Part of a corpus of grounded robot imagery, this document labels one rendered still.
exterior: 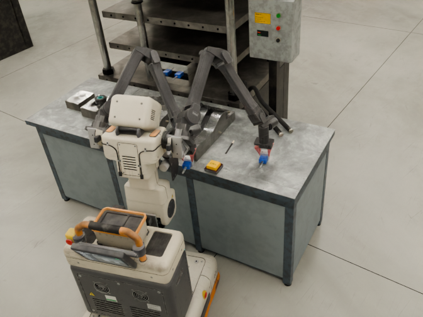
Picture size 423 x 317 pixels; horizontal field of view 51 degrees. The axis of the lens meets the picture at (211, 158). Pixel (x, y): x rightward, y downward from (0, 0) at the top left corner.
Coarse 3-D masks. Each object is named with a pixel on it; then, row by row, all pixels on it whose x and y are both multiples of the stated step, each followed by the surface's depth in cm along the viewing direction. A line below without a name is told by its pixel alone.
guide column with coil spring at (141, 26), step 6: (138, 0) 312; (138, 6) 314; (138, 12) 316; (138, 18) 319; (138, 24) 322; (144, 24) 323; (138, 30) 325; (144, 30) 325; (144, 36) 327; (144, 42) 330; (150, 72) 345; (150, 78) 347
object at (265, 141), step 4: (260, 136) 242; (264, 136) 241; (268, 136) 243; (256, 140) 247; (260, 140) 244; (264, 140) 242; (268, 140) 244; (272, 140) 246; (256, 144) 245; (260, 144) 244; (264, 144) 244; (268, 144) 243; (272, 144) 243
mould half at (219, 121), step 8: (200, 112) 277; (216, 112) 275; (224, 112) 275; (232, 112) 288; (200, 120) 274; (208, 120) 272; (216, 120) 271; (224, 120) 278; (232, 120) 289; (208, 128) 269; (216, 128) 270; (224, 128) 281; (200, 136) 263; (208, 136) 264; (216, 136) 273; (200, 144) 257; (208, 144) 266; (200, 152) 260
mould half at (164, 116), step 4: (144, 96) 304; (148, 96) 303; (152, 96) 303; (156, 96) 302; (160, 96) 302; (156, 100) 298; (160, 100) 298; (164, 108) 293; (164, 112) 292; (164, 116) 286; (168, 116) 294; (160, 120) 280; (164, 120) 286; (168, 120) 294; (160, 124) 278; (164, 124) 287
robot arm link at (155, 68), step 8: (152, 56) 235; (152, 64) 237; (160, 64) 239; (152, 72) 239; (160, 72) 239; (160, 80) 238; (160, 88) 239; (168, 88) 240; (168, 96) 239; (168, 104) 238; (176, 104) 240; (168, 112) 241; (176, 112) 239
